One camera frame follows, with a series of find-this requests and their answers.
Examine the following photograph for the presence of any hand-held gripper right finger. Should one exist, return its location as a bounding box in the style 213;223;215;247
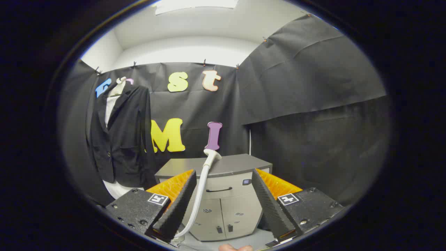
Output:
252;168;344;244

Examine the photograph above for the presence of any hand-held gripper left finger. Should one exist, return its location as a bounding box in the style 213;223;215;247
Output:
106;169;197;243

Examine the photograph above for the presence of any black suit jacket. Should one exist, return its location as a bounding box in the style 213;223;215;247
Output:
85;83;157;189

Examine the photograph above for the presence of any white clothes hanger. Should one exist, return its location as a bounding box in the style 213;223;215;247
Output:
110;77;128;97

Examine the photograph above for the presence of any grey cabinet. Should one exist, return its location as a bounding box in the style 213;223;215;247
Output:
154;153;273;242

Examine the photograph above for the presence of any black backdrop cloth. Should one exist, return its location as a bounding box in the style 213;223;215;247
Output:
57;14;391;210

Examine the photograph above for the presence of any ceiling light panel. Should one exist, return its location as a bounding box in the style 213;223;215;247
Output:
153;0;239;15

